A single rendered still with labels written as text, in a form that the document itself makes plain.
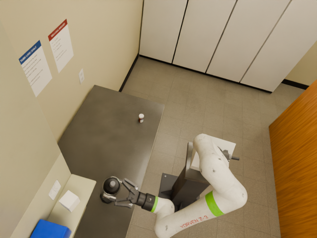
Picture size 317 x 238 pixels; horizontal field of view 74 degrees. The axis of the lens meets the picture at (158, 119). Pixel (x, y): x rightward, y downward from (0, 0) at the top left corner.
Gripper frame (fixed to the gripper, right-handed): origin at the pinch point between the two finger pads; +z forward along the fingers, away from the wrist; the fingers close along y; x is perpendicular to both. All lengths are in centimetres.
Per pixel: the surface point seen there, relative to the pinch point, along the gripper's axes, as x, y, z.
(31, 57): -36, -37, 65
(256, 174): 89, -108, -173
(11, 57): -91, 11, 30
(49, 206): -34.5, 24.4, 20.0
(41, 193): -46, 23, 22
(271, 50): 13, -273, -144
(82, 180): -30.8, 10.5, 13.5
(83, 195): -31.4, 16.0, 10.4
